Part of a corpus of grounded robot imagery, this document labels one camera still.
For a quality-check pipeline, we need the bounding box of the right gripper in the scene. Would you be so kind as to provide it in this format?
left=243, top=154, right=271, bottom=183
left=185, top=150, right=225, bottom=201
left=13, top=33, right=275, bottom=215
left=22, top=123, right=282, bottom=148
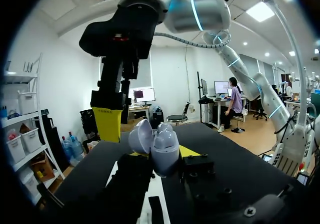
left=78, top=5, right=161, bottom=144

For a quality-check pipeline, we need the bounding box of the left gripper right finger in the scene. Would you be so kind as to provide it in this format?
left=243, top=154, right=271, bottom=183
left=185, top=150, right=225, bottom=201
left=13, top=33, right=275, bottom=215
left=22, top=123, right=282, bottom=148
left=177, top=145, right=243, bottom=224

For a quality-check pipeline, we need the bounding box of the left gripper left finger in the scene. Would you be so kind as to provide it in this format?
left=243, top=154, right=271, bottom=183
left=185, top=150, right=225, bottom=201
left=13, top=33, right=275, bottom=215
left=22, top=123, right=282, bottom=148
left=95, top=151, right=154, bottom=224

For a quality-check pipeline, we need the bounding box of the lavender earbud case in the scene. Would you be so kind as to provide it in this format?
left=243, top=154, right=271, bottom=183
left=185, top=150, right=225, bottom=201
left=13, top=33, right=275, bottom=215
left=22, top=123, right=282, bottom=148
left=128, top=118, right=180, bottom=178

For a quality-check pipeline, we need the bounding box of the lavender earbud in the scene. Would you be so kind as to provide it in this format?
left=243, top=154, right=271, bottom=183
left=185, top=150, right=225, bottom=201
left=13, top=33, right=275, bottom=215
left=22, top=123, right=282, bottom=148
left=156, top=123, right=174, bottom=135
left=152, top=131, right=177, bottom=149

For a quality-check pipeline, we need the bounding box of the person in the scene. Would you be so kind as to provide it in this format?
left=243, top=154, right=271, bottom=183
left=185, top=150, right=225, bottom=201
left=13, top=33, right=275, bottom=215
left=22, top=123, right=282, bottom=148
left=216, top=76, right=244, bottom=134

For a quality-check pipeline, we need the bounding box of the white cable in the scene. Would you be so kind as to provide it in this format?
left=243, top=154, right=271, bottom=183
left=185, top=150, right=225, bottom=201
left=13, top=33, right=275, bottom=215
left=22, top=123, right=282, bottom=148
left=153, top=30, right=232, bottom=49

